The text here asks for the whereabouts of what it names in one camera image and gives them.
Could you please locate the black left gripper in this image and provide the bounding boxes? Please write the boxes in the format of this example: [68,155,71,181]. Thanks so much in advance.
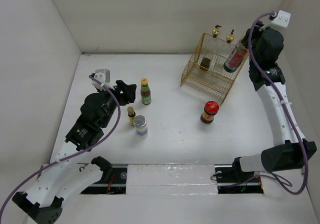
[97,80,136,128]

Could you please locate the black cap vinegar bottle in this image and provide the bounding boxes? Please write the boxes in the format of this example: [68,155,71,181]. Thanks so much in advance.
[223,41,248,73]

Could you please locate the clear glass oil bottle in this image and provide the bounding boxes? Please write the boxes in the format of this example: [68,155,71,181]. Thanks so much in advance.
[217,29,234,70]

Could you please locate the dark liquid oil bottle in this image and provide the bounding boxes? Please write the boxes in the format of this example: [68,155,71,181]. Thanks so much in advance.
[200,24,221,71]

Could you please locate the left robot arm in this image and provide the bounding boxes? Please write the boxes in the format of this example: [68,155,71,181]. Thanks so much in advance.
[12,79,137,224]

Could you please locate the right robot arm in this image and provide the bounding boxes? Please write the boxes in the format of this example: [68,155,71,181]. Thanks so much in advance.
[231,21,317,181]

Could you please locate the yellow cap sauce bottle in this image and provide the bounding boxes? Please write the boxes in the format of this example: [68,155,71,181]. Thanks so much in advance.
[140,78,152,105]

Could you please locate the small brown bottle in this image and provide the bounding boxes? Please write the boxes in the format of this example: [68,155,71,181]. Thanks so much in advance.
[127,106,136,126]

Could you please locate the silver lid spice jar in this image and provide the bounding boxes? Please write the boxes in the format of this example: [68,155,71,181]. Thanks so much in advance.
[133,115,148,138]

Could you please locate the red lid sauce jar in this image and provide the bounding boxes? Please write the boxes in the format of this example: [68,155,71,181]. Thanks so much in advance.
[200,100,220,124]

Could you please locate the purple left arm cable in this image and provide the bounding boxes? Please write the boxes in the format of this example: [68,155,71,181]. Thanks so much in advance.
[0,75,122,217]

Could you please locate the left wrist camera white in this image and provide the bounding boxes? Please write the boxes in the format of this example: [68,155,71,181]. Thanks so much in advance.
[90,69,113,91]

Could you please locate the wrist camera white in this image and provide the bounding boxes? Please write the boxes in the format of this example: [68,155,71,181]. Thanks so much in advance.
[90,69,113,91]
[259,10,291,31]

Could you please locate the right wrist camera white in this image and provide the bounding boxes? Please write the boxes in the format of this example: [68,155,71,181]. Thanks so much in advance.
[259,10,291,31]

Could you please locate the gold wire basket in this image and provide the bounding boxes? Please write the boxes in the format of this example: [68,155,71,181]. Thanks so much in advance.
[180,33,248,105]

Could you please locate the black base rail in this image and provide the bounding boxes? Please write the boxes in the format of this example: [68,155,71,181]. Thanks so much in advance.
[82,164,264,196]

